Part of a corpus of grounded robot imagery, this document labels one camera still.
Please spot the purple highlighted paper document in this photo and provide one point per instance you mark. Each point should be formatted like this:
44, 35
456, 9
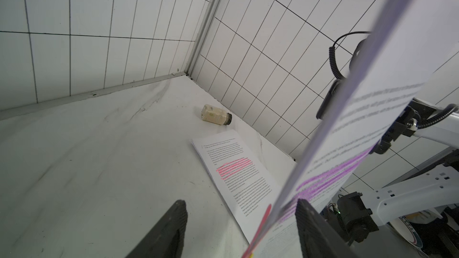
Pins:
409, 40

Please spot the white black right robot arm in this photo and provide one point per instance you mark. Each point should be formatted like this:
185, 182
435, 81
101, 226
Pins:
359, 214

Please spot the pink highlighted paper document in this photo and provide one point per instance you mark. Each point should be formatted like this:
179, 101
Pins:
244, 183

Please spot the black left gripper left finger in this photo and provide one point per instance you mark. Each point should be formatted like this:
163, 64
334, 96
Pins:
166, 238

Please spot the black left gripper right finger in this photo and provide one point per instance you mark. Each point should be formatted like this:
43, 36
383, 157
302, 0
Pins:
317, 238

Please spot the small beige spice jar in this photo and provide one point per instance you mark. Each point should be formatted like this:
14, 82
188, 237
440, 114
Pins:
216, 115

